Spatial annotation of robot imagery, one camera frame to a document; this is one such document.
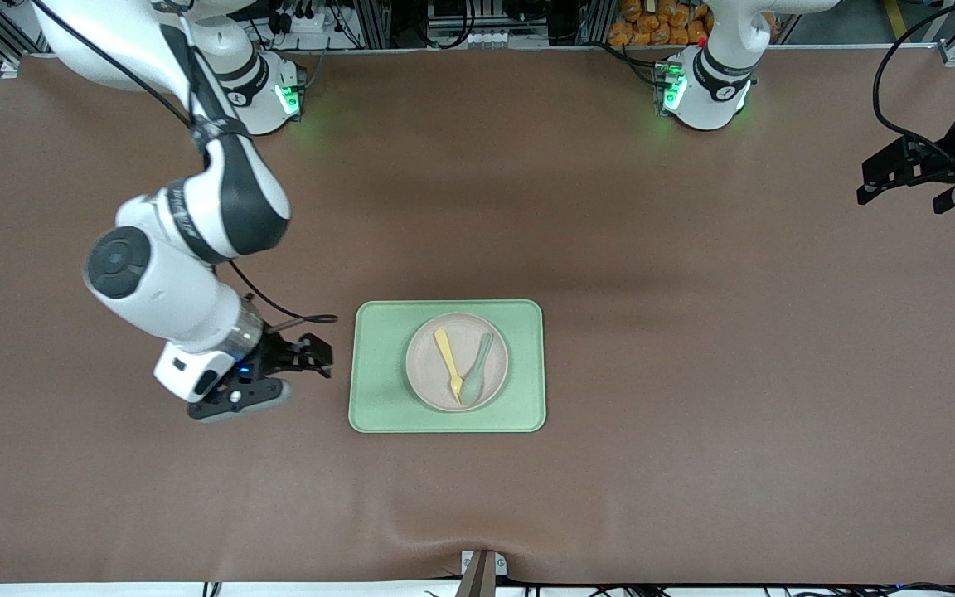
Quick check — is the orange toy bread pile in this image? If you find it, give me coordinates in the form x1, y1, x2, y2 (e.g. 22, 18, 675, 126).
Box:
608, 0, 712, 47

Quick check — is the brown table mat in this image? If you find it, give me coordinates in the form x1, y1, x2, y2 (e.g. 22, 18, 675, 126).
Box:
0, 46, 955, 585

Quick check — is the light green rectangular tray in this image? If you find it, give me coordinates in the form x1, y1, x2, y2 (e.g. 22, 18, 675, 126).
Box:
348, 299, 546, 434

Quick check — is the white power strip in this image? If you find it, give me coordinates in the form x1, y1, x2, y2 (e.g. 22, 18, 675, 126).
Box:
266, 0, 344, 38

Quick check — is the metal table edge bracket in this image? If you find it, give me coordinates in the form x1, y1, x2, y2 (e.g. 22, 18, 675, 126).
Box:
459, 549, 509, 597

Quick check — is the grey-green plastic spoon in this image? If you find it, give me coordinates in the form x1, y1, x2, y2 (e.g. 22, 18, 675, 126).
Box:
458, 332, 495, 407

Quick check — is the beige round plate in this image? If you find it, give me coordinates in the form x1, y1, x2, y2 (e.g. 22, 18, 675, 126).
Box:
405, 313, 511, 413

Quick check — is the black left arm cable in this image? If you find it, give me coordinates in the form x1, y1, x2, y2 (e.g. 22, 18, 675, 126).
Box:
872, 0, 955, 158

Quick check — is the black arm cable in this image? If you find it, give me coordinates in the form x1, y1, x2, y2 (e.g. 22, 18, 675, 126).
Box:
30, 0, 339, 325
872, 0, 955, 158

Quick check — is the yellow plastic fork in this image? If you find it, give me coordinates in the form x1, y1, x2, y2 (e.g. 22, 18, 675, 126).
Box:
434, 328, 466, 405

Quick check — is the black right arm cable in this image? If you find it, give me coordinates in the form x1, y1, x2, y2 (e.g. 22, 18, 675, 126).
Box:
30, 0, 339, 325

